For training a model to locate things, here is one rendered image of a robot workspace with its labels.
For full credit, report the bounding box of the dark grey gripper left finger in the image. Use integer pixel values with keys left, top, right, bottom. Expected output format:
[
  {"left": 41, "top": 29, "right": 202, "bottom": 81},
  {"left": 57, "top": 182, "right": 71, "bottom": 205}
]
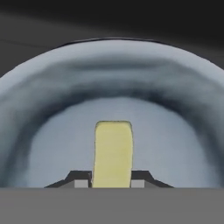
[{"left": 44, "top": 170, "right": 93, "bottom": 189}]

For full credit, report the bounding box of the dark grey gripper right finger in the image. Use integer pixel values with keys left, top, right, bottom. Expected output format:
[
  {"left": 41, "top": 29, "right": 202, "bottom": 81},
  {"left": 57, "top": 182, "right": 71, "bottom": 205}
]
[{"left": 130, "top": 170, "right": 175, "bottom": 189}]

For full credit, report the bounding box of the yellow butter stick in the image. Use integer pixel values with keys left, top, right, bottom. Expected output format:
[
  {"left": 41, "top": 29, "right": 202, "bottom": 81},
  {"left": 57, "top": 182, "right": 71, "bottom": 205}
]
[{"left": 91, "top": 120, "right": 135, "bottom": 189}]

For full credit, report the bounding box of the grey metal pan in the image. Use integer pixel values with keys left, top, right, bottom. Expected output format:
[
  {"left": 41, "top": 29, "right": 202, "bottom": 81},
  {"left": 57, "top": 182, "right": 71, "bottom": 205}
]
[{"left": 0, "top": 38, "right": 224, "bottom": 189}]

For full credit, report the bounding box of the black hob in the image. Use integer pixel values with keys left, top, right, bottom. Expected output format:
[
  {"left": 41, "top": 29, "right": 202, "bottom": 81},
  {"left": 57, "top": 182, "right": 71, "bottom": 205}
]
[{"left": 0, "top": 0, "right": 224, "bottom": 79}]

